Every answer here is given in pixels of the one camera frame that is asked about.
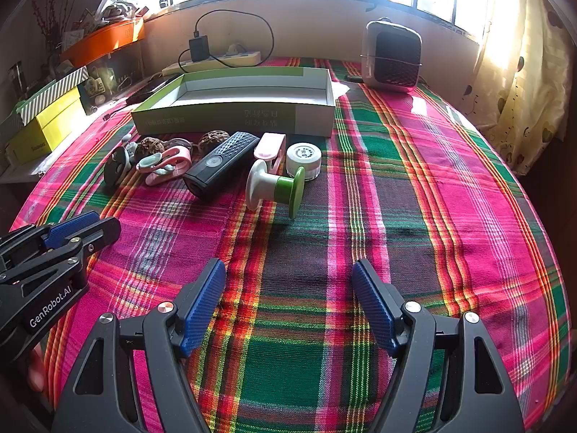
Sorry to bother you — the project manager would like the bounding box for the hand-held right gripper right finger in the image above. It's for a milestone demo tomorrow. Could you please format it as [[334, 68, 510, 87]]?
[[352, 259, 526, 433]]

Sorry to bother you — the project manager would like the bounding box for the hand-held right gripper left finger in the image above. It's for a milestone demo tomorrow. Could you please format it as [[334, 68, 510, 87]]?
[[52, 258, 227, 433]]

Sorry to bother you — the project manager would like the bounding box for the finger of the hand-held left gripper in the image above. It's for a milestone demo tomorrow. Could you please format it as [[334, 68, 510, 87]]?
[[0, 216, 122, 286], [0, 211, 103, 262]]

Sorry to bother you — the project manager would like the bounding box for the black round key fob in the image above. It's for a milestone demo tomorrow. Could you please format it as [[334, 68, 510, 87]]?
[[103, 146, 131, 188]]

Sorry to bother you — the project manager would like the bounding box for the brown walnut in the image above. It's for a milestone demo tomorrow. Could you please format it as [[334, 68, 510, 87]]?
[[135, 137, 164, 163], [198, 131, 230, 156]]

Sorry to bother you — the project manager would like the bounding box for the pink plastic clip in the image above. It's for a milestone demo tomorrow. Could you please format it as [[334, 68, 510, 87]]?
[[136, 145, 192, 185]]

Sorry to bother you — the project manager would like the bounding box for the black rectangular handheld device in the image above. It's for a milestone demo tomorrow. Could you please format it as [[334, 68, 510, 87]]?
[[182, 132, 261, 200]]

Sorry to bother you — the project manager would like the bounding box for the white green plastic spool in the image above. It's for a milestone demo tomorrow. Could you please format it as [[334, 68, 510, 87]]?
[[246, 159, 306, 219]]

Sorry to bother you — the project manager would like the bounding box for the white round jar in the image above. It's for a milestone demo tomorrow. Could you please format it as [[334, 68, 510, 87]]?
[[286, 143, 319, 179]]

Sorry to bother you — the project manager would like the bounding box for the shallow green white cardboard box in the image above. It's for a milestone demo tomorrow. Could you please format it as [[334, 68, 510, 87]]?
[[131, 67, 336, 138]]

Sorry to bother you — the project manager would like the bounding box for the pink white plastic case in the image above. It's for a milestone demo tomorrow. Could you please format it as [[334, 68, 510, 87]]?
[[254, 132, 287, 174]]

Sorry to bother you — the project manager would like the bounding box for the pink green plaid blanket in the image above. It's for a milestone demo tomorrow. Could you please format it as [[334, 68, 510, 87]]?
[[11, 56, 566, 433]]

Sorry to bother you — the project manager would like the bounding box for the yellow box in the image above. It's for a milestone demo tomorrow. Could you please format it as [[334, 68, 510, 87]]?
[[4, 86, 86, 165]]

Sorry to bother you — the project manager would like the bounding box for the striped box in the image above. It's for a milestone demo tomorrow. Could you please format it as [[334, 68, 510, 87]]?
[[0, 65, 88, 134]]

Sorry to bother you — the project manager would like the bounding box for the black smartphone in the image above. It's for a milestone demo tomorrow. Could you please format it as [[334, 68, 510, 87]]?
[[126, 74, 179, 104]]

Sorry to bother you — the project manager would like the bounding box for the glass case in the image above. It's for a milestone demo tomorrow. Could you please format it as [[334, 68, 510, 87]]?
[[83, 54, 147, 113]]

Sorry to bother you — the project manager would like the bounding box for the orange plastic tray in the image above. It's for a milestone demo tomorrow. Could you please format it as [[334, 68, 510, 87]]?
[[61, 18, 146, 67]]

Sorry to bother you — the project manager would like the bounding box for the black charger adapter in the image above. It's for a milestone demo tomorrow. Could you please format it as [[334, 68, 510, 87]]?
[[188, 36, 210, 62]]

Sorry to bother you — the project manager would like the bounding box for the cream power strip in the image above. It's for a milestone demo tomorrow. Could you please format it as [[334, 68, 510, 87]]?
[[162, 49, 263, 76]]

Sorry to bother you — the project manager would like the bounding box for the pile of plastic bags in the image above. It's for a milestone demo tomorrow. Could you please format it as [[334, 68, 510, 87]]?
[[88, 0, 149, 23]]

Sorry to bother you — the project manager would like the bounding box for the grey portable space heater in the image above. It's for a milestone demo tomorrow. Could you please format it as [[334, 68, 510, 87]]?
[[362, 18, 423, 94]]

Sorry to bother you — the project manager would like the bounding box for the cream dotted curtain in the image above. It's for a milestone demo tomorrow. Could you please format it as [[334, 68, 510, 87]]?
[[469, 0, 573, 176]]

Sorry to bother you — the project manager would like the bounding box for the black charging cable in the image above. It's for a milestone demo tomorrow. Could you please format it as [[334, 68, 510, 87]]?
[[103, 9, 275, 122]]

